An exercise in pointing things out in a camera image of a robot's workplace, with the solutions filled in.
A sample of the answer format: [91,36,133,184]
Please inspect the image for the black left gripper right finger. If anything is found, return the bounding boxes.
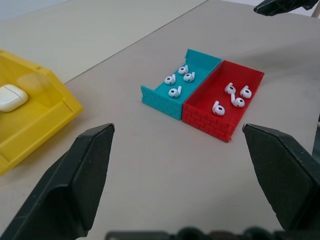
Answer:
[242,122,320,231]

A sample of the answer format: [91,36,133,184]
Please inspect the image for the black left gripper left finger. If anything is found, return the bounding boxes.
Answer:
[0,122,115,240]

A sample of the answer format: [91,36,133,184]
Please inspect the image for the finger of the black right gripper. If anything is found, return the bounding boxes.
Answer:
[253,0,304,17]
[301,0,320,12]

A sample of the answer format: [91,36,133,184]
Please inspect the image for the yellow plastic bin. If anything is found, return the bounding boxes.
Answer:
[0,48,85,177]

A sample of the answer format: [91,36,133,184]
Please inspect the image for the white case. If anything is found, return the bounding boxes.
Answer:
[0,84,29,113]

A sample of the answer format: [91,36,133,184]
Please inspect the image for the teal brick-pattern tray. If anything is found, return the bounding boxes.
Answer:
[140,48,223,122]

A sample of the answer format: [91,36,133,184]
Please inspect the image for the red brick-pattern tray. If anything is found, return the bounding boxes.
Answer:
[181,59,265,144]

